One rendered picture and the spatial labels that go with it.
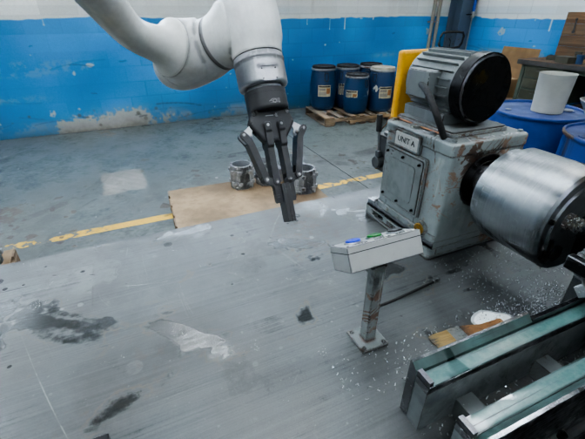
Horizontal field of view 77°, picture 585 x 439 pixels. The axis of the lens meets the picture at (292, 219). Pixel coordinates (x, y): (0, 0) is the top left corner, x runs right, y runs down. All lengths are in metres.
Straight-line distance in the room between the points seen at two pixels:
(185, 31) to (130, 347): 0.67
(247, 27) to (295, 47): 5.68
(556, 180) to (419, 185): 0.35
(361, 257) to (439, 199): 0.46
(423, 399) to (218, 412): 0.37
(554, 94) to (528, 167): 1.98
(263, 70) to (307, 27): 5.78
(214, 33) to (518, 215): 0.74
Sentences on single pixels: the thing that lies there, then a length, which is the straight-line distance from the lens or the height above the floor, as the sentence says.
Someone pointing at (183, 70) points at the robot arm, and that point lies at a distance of 0.76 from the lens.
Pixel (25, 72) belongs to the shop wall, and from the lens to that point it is 5.87.
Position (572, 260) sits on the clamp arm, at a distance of 0.93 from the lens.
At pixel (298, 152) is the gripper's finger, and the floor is 1.24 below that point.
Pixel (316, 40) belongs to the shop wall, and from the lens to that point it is 6.52.
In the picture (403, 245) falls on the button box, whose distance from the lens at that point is 0.76.
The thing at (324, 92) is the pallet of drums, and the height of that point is 0.39.
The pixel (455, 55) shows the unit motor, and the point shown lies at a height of 1.35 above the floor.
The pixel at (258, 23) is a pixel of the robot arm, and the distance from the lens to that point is 0.69.
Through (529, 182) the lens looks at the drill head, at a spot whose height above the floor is 1.13.
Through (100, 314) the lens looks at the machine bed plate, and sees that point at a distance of 1.07.
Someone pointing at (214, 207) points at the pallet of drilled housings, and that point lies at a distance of 2.88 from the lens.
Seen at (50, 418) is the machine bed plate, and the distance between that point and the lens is 0.90.
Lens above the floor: 1.46
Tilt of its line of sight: 30 degrees down
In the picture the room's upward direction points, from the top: straight up
